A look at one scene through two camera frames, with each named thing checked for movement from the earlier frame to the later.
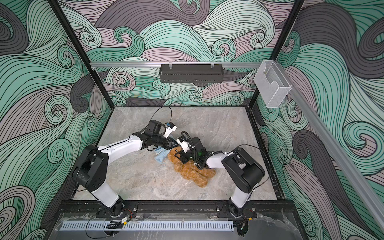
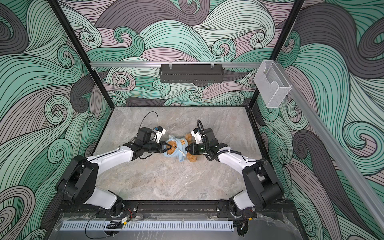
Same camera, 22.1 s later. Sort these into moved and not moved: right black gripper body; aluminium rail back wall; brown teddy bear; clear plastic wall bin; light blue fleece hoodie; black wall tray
Moved: brown teddy bear; light blue fleece hoodie; right black gripper body
Not moved: black wall tray; clear plastic wall bin; aluminium rail back wall
